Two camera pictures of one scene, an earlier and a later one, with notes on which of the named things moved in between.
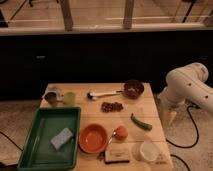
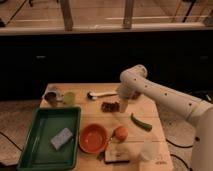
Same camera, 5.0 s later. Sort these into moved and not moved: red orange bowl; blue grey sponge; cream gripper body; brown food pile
Moved: cream gripper body
Not moved: brown food pile; red orange bowl; blue grey sponge
